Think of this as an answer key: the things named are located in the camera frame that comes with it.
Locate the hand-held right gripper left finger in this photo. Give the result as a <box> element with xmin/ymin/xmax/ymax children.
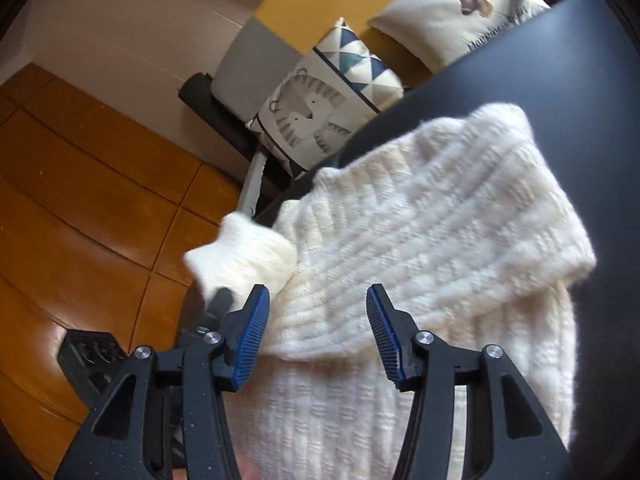
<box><xmin>55</xmin><ymin>284</ymin><xmax>271</xmax><ymax>480</ymax></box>

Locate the deer print cushion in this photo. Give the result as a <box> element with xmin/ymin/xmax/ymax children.
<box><xmin>366</xmin><ymin>0</ymin><xmax>552</xmax><ymax>56</ymax></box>

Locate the tiger print cushion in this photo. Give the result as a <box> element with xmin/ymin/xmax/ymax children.
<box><xmin>245</xmin><ymin>16</ymin><xmax>405</xmax><ymax>178</ymax></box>

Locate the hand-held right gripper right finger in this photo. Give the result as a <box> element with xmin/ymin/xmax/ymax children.
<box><xmin>366</xmin><ymin>284</ymin><xmax>571</xmax><ymax>480</ymax></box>

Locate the cream knit sweater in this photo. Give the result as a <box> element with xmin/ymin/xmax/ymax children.
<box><xmin>184</xmin><ymin>102</ymin><xmax>598</xmax><ymax>480</ymax></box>

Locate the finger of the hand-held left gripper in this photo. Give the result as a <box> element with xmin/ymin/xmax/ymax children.
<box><xmin>197</xmin><ymin>287</ymin><xmax>236</xmax><ymax>333</ymax></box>

